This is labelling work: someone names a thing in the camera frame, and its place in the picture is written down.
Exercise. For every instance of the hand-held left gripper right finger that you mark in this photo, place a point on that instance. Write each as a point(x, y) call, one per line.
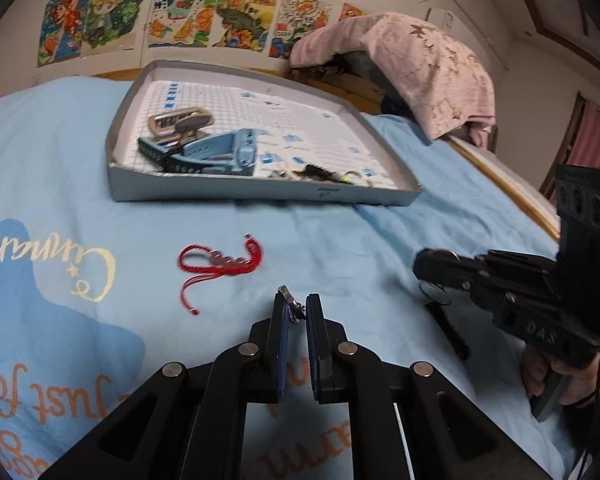
point(316, 350)

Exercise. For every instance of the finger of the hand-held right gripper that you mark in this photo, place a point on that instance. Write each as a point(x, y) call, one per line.
point(437, 267)

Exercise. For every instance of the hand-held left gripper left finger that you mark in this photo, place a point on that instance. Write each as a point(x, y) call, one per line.
point(280, 350)

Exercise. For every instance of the white hair clip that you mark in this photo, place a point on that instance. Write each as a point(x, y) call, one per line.
point(295, 310)

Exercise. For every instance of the green hair clip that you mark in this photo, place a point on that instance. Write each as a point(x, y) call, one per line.
point(344, 177)

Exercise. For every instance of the grey cardboard tray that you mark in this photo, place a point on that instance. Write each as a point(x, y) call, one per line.
point(305, 125)

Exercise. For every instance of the blue claw hair clip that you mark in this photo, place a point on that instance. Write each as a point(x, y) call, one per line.
point(215, 147)

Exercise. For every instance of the black toothed hair clip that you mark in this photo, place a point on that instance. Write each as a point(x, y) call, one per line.
point(155, 150)

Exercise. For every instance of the beige claw hair clip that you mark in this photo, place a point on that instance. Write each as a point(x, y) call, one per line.
point(180, 120)

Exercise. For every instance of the person's right hand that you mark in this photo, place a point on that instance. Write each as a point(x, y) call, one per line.
point(532, 375)

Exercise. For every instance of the pink floral cloth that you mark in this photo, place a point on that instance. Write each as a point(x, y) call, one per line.
point(420, 70)

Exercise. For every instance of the light blue printed bedsheet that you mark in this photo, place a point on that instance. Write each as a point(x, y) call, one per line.
point(105, 230)

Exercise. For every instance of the dark cloth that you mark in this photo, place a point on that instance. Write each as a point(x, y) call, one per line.
point(365, 67)

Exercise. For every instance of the group of colourful wall drawings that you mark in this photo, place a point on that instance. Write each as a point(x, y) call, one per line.
point(105, 15)

